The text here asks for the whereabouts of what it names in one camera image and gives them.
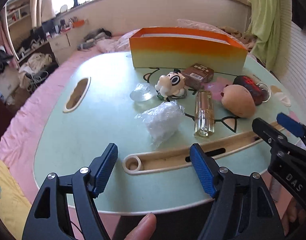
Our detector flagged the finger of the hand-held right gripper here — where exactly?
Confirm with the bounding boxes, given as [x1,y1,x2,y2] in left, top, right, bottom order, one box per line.
[276,112,306,153]
[252,118,290,153]

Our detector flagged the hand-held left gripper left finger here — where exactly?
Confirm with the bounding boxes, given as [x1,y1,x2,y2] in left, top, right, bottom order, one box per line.
[21,142,118,240]

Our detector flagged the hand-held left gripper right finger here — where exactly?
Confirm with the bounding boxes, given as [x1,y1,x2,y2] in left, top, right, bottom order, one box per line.
[189,143,285,240]

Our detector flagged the brown capybara plush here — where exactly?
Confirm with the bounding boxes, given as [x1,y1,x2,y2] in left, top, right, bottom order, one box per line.
[221,84,257,119]

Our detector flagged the clear plastic bag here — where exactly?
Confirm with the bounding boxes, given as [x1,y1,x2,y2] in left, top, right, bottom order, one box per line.
[134,101,185,148]

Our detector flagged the pink jelly toy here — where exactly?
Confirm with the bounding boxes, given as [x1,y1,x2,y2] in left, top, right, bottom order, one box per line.
[204,79,230,98]

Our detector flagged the clear silicone dome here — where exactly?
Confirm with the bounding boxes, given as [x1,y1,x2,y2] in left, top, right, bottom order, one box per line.
[130,83,155,102]

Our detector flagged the brown card box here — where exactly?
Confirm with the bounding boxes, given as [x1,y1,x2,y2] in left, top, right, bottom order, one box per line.
[180,63,214,88]

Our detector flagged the cartoon figure keychain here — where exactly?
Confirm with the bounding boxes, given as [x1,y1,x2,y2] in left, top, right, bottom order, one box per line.
[155,69,187,99]

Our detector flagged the orange cardboard box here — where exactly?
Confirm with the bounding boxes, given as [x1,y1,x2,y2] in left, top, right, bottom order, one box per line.
[129,27,249,70]

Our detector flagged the green cartoon desktop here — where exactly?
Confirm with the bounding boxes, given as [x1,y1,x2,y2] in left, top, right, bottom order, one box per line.
[33,51,306,217]

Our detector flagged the person's right hand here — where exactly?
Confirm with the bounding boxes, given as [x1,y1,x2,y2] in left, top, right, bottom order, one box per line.
[282,197,306,233]

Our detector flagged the person's left hand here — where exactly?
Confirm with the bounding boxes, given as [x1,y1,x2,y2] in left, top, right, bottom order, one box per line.
[119,213,157,240]

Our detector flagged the white slatted radiator cover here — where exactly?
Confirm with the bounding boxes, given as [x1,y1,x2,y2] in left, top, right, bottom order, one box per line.
[278,0,306,120]

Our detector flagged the pink bed sheet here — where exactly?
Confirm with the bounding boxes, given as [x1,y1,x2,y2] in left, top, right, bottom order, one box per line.
[0,34,133,205]

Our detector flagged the tan crumpled clothes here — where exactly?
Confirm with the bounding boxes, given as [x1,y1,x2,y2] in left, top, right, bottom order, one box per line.
[218,26,256,53]

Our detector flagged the yellow printed cloth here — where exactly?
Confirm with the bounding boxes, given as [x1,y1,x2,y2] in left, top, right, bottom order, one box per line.
[0,159,32,240]

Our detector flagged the light green hanging cloth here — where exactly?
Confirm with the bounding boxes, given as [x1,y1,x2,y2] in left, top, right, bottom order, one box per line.
[247,0,289,70]

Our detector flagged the black hanging garment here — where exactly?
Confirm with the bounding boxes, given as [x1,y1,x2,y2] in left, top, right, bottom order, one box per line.
[291,0,306,33]

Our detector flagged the pink floral quilt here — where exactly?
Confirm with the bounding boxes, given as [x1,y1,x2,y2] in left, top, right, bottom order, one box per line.
[97,19,244,54]

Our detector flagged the cream clothes pile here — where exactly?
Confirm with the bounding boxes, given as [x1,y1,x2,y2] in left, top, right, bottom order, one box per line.
[18,52,53,88]

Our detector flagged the cream nightstand with drawer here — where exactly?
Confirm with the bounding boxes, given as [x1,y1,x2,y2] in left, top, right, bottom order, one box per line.
[48,31,73,65]

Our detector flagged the gray knit clothes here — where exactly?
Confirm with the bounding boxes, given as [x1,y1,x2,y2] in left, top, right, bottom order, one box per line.
[76,28,112,51]

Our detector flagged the row of cosmetic bottles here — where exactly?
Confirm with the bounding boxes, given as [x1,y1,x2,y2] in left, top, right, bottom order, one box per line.
[55,16,73,33]

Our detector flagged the black monitor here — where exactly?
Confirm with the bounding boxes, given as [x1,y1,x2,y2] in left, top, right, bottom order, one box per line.
[41,20,56,39]

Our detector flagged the white shelf unit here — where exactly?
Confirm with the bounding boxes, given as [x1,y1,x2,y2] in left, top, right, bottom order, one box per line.
[4,0,56,68]

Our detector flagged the white cable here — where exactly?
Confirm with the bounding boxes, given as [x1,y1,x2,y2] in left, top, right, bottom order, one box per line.
[26,71,49,92]

